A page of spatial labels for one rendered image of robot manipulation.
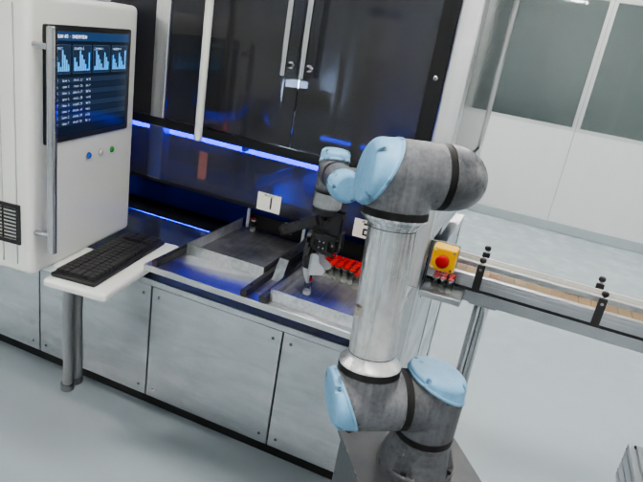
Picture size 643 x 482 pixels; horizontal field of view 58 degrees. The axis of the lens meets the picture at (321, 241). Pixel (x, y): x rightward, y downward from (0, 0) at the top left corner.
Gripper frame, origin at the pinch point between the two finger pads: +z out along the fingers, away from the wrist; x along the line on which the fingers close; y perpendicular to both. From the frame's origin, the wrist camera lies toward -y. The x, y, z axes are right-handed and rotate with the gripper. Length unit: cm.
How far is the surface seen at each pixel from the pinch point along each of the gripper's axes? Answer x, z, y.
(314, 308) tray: -6.5, 5.2, 5.6
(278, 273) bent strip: 7.0, 5.3, -11.1
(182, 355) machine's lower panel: 31, 62, -56
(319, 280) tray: 14.7, 7.1, -1.3
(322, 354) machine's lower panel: 31, 41, -1
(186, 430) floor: 31, 95, -51
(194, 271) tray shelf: -3.7, 7.4, -32.5
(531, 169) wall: 491, 38, 49
